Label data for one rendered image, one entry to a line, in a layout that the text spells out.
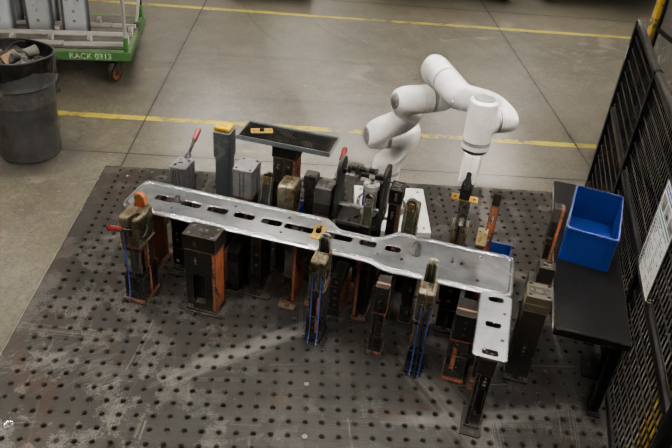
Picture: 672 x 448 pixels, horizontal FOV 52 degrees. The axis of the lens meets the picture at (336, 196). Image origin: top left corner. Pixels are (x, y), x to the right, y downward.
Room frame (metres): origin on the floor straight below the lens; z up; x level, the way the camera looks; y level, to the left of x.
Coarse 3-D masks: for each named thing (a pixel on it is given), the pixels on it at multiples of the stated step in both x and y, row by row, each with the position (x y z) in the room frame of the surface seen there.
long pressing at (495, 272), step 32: (160, 192) 2.09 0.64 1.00; (192, 192) 2.11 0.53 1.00; (224, 224) 1.93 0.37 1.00; (256, 224) 1.95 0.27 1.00; (320, 224) 1.98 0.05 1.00; (352, 256) 1.81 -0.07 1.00; (384, 256) 1.83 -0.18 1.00; (448, 256) 1.86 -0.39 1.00; (480, 256) 1.87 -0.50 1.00; (480, 288) 1.70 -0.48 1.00; (512, 288) 1.72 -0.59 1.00
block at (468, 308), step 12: (468, 300) 1.66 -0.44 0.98; (456, 312) 1.60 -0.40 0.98; (468, 312) 1.60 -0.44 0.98; (456, 324) 1.59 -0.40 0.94; (468, 324) 1.58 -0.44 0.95; (456, 336) 1.59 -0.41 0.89; (468, 336) 1.58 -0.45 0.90; (456, 348) 1.59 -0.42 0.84; (444, 360) 1.66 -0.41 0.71; (456, 360) 1.59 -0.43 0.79; (444, 372) 1.60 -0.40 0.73; (456, 372) 1.59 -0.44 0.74
